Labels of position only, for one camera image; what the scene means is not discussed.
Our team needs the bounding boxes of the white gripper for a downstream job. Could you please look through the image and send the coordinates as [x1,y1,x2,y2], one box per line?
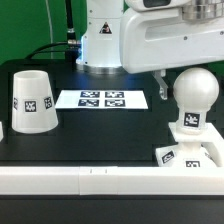
[120,8,224,100]

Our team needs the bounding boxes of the white lamp bulb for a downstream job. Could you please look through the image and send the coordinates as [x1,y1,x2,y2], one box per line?
[173,68,219,134]

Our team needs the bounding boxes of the white lamp base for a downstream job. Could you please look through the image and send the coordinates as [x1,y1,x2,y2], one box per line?
[155,122,218,168]

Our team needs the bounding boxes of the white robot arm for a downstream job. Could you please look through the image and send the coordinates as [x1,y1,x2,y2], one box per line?
[77,0,224,99]

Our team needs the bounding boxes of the white lamp shade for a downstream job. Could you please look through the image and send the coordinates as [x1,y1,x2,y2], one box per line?
[12,70,58,134]

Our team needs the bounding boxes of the white marker sheet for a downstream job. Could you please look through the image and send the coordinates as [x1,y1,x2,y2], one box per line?
[56,90,148,109]

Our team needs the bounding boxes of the white left fence piece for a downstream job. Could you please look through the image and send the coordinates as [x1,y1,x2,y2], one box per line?
[0,121,4,142]

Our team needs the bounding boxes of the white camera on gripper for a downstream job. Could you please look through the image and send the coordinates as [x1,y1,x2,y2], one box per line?
[125,0,190,12]

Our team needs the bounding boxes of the white right fence rail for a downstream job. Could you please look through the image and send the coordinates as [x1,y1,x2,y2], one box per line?
[209,124,224,167]

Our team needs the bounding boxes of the white fence rail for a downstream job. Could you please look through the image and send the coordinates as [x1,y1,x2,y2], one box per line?
[0,166,224,195]
[209,124,224,167]

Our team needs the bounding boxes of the black cable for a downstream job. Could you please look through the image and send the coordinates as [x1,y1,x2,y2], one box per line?
[24,0,83,61]

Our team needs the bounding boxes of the thin white cable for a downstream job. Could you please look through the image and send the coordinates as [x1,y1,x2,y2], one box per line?
[45,0,54,60]

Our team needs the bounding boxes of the white front fence rail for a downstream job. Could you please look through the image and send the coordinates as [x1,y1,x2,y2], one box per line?
[0,166,224,195]

